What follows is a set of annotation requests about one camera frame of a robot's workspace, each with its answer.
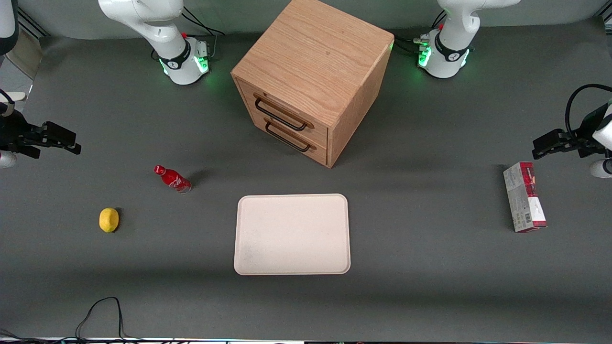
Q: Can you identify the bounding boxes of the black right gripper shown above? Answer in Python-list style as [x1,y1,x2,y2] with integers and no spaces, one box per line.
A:
[0,111,82,159]

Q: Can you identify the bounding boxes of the yellow lemon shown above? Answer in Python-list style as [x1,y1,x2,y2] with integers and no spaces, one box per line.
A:
[99,208,120,233]

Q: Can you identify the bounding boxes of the grey and red carton box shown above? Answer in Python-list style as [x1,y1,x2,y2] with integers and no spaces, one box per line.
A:
[503,162,548,233]

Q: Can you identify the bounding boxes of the beige chair back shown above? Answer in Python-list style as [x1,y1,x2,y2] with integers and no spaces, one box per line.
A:
[6,29,44,80]

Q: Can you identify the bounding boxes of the black looped table cable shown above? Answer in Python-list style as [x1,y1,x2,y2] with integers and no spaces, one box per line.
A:
[76,297,128,341]

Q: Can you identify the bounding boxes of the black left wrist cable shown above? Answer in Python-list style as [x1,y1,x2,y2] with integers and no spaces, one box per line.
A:
[565,84,612,139]

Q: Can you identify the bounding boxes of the red cola bottle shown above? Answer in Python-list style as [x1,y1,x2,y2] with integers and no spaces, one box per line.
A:
[153,165,192,194]

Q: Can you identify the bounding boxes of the oak wooden drawer cabinet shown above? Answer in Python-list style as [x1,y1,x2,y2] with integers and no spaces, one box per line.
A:
[231,0,395,169]

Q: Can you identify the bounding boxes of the black base cables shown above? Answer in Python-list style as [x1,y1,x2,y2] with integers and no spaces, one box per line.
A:
[181,7,226,59]
[394,10,448,54]

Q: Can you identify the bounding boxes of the beige rectangular tray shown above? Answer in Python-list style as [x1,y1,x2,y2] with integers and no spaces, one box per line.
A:
[234,193,351,276]

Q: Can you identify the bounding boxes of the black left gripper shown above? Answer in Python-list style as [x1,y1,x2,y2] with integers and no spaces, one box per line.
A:
[532,104,611,160]

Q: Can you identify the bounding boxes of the black metal drawer handle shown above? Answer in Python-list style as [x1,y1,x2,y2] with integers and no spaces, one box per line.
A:
[265,122,312,153]
[254,97,309,131]

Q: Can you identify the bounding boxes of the black left base cables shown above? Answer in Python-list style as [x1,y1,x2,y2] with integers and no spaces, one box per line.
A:
[394,10,448,54]

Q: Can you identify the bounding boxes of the wooden drawer with slide rails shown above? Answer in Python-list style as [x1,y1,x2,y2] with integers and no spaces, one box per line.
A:
[236,78,329,149]

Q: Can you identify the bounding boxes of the black aluminium frame rail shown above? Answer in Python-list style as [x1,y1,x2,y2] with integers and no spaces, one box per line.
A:
[17,7,50,39]

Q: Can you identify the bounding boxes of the black right base cables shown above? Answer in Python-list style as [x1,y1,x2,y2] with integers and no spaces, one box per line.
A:
[181,7,226,59]

